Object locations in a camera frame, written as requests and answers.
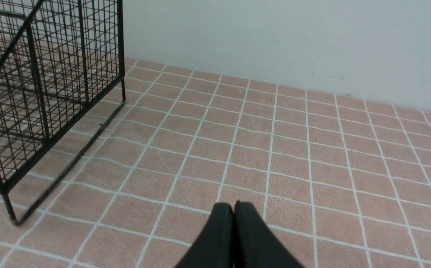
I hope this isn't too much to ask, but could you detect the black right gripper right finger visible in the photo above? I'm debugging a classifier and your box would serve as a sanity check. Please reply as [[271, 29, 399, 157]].
[[234, 201, 304, 268]]

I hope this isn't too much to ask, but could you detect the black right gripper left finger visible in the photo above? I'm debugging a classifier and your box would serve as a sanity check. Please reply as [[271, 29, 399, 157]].
[[175, 202, 234, 268]]

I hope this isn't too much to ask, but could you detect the black wire mesh shelf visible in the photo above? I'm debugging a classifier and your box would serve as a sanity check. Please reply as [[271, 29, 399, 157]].
[[0, 0, 127, 226]]

